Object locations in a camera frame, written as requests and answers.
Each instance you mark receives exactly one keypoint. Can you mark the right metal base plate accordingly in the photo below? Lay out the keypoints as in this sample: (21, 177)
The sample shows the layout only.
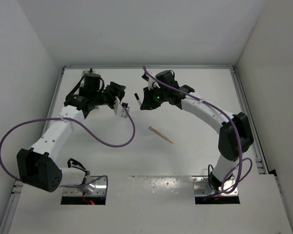
(203, 189)

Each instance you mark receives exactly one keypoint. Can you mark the metal base plate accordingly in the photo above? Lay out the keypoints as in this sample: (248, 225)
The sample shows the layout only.
(96, 187)
(203, 189)

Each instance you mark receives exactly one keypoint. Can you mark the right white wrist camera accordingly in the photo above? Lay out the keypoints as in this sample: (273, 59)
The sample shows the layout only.
(152, 84)

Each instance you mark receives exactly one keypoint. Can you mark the gold makeup pencil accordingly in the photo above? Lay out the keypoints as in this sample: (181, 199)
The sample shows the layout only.
(160, 134)

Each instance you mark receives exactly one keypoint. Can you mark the white slotted organizer box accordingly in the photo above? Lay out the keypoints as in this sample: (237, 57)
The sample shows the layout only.
(89, 73)

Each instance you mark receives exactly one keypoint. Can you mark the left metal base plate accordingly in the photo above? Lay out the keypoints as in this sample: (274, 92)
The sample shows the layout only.
(96, 187)

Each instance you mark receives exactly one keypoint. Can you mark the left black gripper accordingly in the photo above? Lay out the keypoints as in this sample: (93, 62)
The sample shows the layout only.
(116, 90)

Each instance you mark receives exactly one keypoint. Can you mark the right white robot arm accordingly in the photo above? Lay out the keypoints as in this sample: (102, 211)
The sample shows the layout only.
(234, 130)

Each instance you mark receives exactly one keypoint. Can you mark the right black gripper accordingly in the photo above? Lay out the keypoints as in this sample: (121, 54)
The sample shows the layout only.
(148, 103)

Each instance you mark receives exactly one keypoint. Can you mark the black white eyeliner pen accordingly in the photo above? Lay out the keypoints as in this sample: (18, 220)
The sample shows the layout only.
(138, 99)

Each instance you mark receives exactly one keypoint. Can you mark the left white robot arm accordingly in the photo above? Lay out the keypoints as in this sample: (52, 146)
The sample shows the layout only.
(37, 165)

